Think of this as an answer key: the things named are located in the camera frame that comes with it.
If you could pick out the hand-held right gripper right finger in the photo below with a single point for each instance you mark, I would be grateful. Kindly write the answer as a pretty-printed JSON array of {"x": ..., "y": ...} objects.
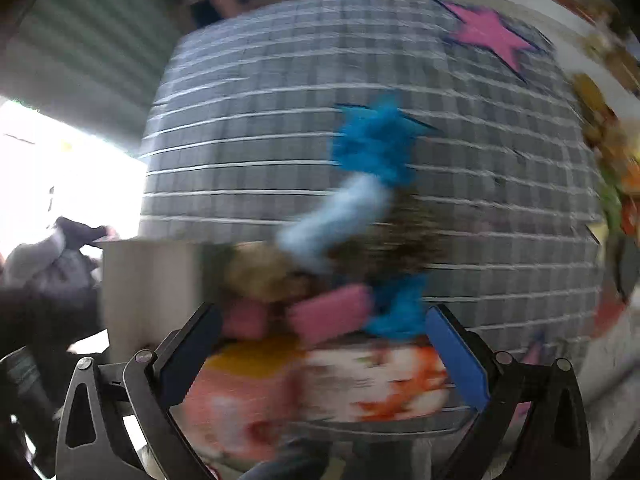
[{"x": 457, "y": 360}]

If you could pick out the colourful printed cloth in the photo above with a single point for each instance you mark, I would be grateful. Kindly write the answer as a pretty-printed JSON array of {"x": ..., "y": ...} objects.
[{"x": 602, "y": 120}]

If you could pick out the brown speckled fluffy sock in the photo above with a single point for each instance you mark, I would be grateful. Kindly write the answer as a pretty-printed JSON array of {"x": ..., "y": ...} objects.
[{"x": 402, "y": 245}]

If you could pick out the grey cloth bundle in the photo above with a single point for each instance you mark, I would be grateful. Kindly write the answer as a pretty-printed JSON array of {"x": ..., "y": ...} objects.
[{"x": 47, "y": 265}]

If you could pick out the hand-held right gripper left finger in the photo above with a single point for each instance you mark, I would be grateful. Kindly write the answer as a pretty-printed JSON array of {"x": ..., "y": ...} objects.
[{"x": 192, "y": 360}]

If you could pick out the grey checked star blanket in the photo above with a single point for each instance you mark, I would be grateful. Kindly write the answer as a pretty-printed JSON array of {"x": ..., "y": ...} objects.
[{"x": 260, "y": 110}]

